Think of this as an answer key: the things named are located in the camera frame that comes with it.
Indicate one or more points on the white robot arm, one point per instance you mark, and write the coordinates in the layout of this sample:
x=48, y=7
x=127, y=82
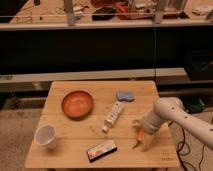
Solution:
x=172, y=109

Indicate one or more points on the orange chili pepper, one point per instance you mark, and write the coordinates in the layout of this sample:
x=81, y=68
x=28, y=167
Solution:
x=140, y=138

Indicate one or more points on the white plastic cup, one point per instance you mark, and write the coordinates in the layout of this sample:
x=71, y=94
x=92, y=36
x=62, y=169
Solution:
x=45, y=136

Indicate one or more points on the black rectangular box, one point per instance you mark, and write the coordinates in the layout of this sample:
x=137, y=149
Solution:
x=101, y=150

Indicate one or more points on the blue sponge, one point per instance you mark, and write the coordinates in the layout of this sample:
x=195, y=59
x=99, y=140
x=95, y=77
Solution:
x=127, y=96

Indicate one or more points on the black device on floor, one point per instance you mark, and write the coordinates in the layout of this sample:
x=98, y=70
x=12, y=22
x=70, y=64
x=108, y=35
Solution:
x=195, y=107

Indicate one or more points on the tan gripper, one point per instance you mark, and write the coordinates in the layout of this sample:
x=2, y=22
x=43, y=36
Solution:
x=147, y=139

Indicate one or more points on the white tube bottle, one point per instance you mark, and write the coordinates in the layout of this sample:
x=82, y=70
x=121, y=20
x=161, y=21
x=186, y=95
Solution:
x=112, y=116

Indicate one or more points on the orange ceramic bowl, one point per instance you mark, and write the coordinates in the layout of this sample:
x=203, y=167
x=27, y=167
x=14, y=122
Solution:
x=77, y=104

